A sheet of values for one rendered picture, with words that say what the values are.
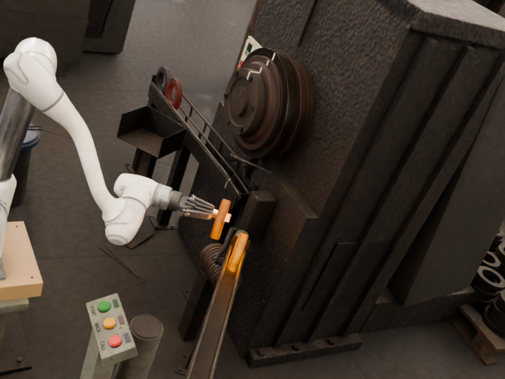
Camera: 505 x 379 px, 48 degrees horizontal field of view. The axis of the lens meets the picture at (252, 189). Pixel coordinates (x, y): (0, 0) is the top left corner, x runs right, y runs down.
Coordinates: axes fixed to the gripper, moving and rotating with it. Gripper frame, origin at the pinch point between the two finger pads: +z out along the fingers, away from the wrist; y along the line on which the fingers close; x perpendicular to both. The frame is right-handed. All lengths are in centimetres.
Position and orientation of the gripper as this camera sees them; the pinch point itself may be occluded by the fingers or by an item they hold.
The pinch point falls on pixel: (221, 215)
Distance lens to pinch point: 216.9
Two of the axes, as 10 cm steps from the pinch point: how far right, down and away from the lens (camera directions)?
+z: 9.5, 3.0, 0.1
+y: -1.4, 4.8, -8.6
